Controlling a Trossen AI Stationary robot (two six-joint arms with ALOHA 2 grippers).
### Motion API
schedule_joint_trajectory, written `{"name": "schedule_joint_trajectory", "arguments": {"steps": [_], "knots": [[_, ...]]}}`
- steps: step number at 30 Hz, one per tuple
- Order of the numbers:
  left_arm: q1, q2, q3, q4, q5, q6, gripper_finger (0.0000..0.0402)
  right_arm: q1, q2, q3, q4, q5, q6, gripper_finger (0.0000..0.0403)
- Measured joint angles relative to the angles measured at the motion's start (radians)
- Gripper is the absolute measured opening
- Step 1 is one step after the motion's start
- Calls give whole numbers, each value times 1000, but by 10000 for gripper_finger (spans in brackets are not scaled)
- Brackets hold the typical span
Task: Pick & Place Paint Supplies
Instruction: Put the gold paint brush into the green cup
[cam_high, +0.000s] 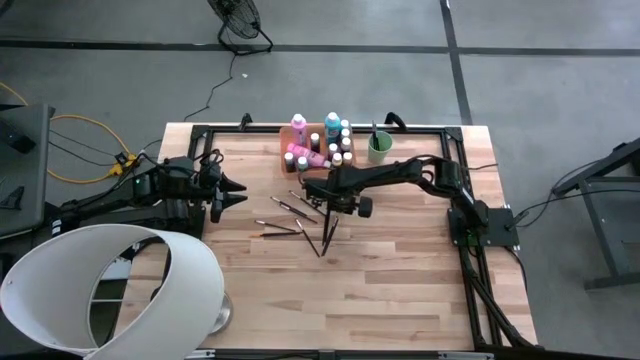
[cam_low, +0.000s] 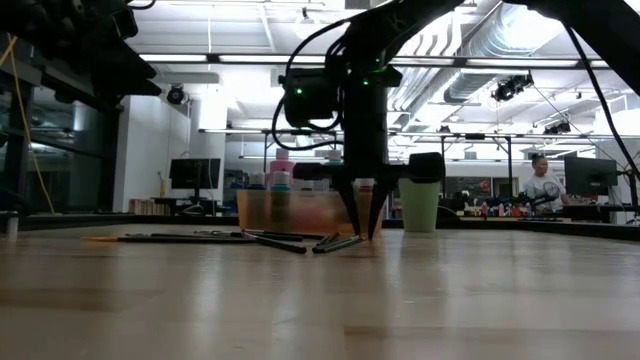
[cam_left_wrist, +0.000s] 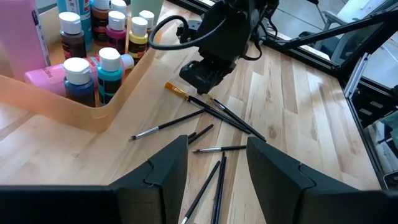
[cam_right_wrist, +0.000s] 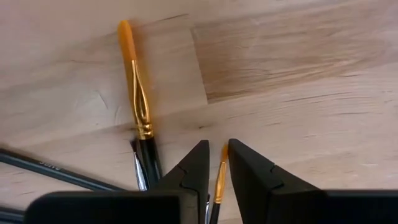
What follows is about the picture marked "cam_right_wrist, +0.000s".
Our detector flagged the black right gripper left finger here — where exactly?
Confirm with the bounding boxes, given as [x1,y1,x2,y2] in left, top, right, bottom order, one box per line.
[24,139,211,224]

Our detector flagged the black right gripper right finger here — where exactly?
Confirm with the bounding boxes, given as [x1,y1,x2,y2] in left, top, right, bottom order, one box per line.
[228,138,398,224]

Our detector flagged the small black paintbrush gold ferrule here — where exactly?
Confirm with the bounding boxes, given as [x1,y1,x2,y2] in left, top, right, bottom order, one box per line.
[208,143,230,224]

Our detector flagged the black paintbrush wide orange bristles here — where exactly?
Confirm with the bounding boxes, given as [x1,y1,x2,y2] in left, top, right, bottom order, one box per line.
[116,19,164,191]

